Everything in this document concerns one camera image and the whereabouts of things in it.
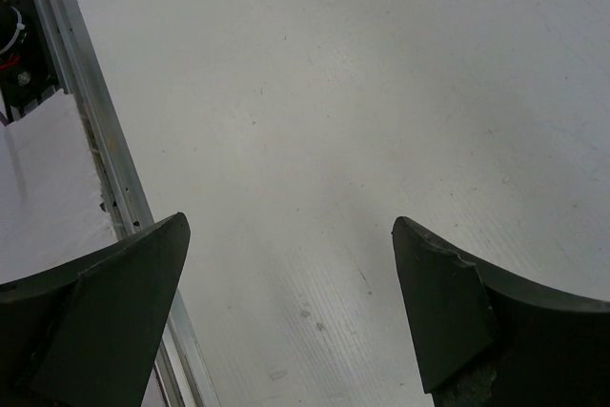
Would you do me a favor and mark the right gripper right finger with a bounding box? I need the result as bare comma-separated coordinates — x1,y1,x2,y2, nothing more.
392,216,609,406

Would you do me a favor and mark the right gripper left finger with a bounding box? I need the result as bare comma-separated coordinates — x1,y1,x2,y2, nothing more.
1,213,191,406

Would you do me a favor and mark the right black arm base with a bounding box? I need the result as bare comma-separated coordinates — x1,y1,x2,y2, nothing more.
1,0,60,126

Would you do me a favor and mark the aluminium front rail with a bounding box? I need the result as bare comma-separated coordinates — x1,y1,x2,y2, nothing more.
36,0,219,406

